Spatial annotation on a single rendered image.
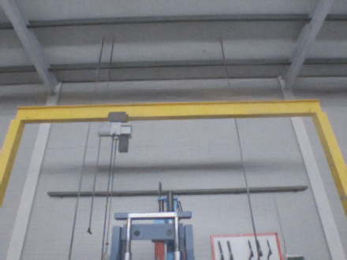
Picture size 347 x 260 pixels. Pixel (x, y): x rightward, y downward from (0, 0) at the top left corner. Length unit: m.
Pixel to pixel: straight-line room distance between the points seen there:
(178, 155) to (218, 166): 1.03
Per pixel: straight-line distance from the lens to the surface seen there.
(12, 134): 4.79
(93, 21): 6.80
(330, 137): 4.70
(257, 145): 7.01
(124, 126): 4.13
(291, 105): 4.86
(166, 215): 2.24
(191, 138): 6.76
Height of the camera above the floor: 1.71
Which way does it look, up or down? 30 degrees up
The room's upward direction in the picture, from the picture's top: 1 degrees counter-clockwise
